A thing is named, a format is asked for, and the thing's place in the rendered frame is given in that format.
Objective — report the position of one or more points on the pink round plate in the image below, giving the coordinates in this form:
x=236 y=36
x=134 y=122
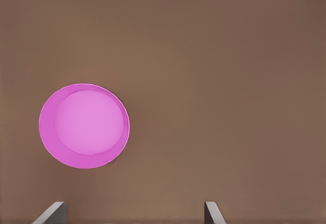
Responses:
x=86 y=124

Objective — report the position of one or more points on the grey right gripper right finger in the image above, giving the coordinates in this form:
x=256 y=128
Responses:
x=213 y=213

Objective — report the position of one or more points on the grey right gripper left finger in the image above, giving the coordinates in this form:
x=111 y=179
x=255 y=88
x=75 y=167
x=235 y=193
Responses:
x=54 y=214

